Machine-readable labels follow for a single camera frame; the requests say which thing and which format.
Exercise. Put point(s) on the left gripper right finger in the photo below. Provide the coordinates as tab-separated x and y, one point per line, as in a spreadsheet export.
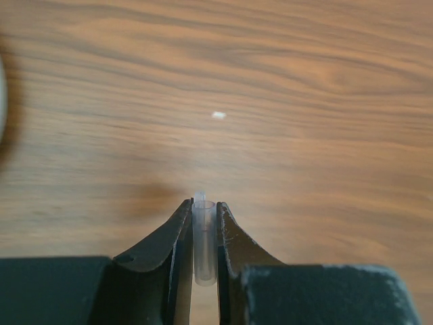
235	251

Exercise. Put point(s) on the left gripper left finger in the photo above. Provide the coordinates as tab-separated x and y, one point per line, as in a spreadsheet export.
150	283

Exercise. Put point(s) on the clear pen cap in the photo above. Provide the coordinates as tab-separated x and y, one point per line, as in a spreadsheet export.
204	218

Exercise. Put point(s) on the cream swirl plate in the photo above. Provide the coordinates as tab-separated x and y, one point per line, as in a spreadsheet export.
3	100

